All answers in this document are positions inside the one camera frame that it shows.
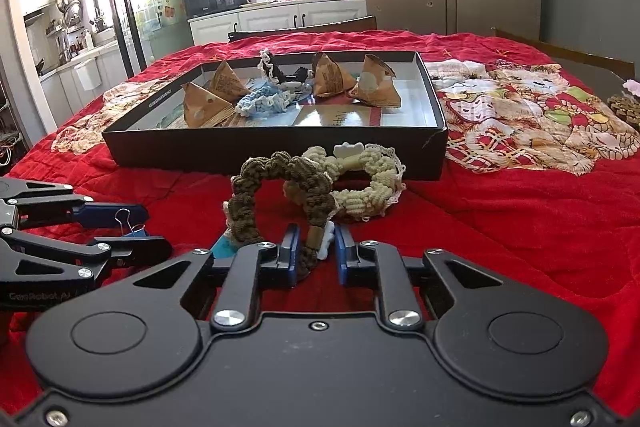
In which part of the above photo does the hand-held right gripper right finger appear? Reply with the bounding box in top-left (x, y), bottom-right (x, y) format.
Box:
top-left (333, 225), bottom-right (505, 331)

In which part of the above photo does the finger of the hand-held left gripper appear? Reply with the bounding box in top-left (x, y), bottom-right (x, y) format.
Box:
top-left (0, 179), bottom-right (149, 231)
top-left (0, 229), bottom-right (174, 293)

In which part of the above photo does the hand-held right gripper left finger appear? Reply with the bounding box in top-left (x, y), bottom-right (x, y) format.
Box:
top-left (135, 223), bottom-right (302, 332)

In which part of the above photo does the blue binder clip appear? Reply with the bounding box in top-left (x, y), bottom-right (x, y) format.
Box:
top-left (114, 208), bottom-right (152, 239)

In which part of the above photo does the olive braided scrunchie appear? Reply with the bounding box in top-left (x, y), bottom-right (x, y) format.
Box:
top-left (222, 151), bottom-right (339, 281)

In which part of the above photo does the black shallow cardboard box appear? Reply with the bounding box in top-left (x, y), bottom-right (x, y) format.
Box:
top-left (101, 50), bottom-right (449, 182)

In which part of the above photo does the brown triangular paper packet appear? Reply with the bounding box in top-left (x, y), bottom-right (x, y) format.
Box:
top-left (180, 81), bottom-right (236, 128)
top-left (348, 54), bottom-right (403, 108)
top-left (312, 52), bottom-right (358, 98)
top-left (207, 60), bottom-right (252, 102)

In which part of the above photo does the blue crochet scrunchie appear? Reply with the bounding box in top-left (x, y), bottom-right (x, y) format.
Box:
top-left (234, 84), bottom-right (297, 116)

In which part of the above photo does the black white lace scrunchie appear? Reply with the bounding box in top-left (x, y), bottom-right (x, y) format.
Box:
top-left (257, 49), bottom-right (312, 88)

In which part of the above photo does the teal flat item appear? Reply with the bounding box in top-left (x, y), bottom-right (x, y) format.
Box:
top-left (210, 227), bottom-right (242, 262)

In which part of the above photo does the beige braided scrunchie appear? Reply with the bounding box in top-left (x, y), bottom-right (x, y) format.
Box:
top-left (281, 141), bottom-right (407, 224)

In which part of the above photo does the white hanging bin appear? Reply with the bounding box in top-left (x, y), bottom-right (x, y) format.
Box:
top-left (73, 57), bottom-right (105, 92)

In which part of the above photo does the printed sheet in box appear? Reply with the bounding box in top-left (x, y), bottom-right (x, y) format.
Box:
top-left (150, 104), bottom-right (383, 128)

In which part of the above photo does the metal pot lid rack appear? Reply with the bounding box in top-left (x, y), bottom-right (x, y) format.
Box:
top-left (55, 0), bottom-right (86, 32)

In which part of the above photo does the wooden chair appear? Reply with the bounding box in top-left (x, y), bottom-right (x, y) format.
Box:
top-left (491, 27), bottom-right (636, 80)
top-left (227, 15), bottom-right (377, 42)

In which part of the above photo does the white kitchen cabinet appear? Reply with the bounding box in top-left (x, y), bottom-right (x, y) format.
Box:
top-left (187, 0), bottom-right (368, 46)

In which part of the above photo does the brown woven item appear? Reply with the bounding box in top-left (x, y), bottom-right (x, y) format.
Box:
top-left (607, 94), bottom-right (640, 132)

